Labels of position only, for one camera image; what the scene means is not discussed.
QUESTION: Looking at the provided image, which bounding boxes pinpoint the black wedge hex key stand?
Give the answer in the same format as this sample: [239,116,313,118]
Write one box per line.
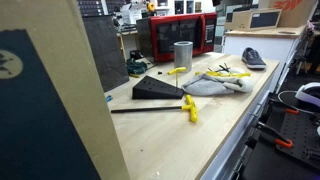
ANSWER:
[131,75,185,100]

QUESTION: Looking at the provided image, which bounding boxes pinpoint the grey metal cylinder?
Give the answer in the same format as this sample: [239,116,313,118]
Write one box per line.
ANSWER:
[173,40,194,73]

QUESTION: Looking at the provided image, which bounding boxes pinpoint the grey cloth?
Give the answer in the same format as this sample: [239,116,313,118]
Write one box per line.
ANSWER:
[180,68,255,98]

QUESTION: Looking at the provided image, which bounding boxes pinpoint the red microwave oven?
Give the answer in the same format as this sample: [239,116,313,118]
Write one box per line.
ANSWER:
[136,12,218,64]

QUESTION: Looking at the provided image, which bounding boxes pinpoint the wooden side table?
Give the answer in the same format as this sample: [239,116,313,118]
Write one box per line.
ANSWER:
[116,30,139,62]

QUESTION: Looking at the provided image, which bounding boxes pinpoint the black fabric panel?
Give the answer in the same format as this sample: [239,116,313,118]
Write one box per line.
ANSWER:
[82,14,130,93]

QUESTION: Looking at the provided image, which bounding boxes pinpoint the yellow black pliers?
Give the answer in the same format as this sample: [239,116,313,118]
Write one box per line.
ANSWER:
[213,64,252,79]

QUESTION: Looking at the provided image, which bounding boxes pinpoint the large cardboard box blue print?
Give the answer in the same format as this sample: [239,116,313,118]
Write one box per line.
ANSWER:
[0,0,131,180]

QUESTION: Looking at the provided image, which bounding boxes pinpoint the white background device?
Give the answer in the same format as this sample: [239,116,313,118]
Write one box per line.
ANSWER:
[119,2,144,26]

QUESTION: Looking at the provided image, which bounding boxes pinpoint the grey sneaker shoe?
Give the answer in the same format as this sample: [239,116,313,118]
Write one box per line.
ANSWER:
[241,47,267,70]

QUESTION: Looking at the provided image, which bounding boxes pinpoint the flat cardboard box dark panel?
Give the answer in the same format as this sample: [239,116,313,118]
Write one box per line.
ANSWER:
[224,8,283,32]

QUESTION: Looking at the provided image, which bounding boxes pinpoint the black storage drawers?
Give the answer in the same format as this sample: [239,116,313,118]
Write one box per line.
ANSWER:
[77,0,105,18]

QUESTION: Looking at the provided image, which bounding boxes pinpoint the white cabinet wooden top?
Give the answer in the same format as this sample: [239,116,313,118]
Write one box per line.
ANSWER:
[223,25,307,93]

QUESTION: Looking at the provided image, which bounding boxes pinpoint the black clamp orange tip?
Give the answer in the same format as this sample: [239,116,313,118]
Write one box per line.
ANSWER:
[269,98,301,116]
[255,121,294,150]

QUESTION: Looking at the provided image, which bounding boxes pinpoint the black pegboard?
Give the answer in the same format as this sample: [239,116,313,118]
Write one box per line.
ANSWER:
[275,111,320,169]

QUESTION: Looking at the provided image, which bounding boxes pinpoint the white headset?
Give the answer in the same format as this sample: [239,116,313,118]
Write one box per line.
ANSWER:
[294,82,320,108]

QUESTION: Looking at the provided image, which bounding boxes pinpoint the cardboard box red print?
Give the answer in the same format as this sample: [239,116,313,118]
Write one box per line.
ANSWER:
[258,0,318,28]

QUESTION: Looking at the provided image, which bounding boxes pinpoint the dark green cable bundle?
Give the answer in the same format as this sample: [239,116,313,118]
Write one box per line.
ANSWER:
[125,58,149,76]

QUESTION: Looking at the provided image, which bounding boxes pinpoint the large yellow T-handle hex key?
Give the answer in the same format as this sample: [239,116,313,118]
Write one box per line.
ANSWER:
[110,94,199,124]

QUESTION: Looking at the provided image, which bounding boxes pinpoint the white cable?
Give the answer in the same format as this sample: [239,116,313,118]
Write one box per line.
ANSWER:
[277,89,301,111]

